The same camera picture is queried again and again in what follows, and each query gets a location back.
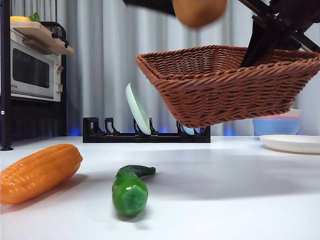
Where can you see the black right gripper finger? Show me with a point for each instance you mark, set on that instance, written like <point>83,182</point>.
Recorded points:
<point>260,42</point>
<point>290,44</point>

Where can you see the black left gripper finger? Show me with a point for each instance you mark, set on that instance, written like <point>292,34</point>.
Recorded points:
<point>150,6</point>

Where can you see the tan potato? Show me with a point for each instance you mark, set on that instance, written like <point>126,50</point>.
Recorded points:
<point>200,12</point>

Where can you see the brown wicker basket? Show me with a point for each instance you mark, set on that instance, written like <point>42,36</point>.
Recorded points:
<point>225,95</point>

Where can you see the green cucumber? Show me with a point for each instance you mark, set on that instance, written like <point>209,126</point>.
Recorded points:
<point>127,192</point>

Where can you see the orange plastic corn cob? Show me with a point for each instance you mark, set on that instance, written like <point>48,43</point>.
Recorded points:
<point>37,175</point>

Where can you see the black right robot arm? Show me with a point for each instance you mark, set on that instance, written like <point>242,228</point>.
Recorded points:
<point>295,12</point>

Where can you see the grey curtain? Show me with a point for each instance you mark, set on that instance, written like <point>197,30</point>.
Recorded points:
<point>105,50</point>

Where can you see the cream bowl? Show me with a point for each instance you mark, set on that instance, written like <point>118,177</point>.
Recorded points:
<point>296,112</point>

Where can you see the pink bowl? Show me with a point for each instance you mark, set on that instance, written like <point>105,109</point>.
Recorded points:
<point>287,117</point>

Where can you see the blue bowl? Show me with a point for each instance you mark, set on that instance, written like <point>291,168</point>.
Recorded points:
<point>275,126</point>

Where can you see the white flat plate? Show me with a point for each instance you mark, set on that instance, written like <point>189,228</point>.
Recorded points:
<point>292,143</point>

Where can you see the pale green plate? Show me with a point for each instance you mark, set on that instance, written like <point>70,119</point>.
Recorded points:
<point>136,110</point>

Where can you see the pale blue plate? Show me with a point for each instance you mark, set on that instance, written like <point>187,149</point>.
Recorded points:
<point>188,130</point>

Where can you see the green leaves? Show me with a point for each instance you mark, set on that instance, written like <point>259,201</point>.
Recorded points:
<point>35,17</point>

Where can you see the wooden cutting board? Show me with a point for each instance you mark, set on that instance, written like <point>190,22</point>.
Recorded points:
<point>37,33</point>

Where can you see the yellow fruit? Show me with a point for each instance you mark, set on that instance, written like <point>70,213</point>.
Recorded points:
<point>19,18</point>

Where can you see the white toaster oven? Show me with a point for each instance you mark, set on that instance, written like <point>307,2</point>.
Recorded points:
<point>32,70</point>

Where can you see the black dish rack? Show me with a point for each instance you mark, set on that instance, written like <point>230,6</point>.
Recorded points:
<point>120,138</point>

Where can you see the black metal shelf frame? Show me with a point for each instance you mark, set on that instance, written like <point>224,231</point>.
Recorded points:
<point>5,75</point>

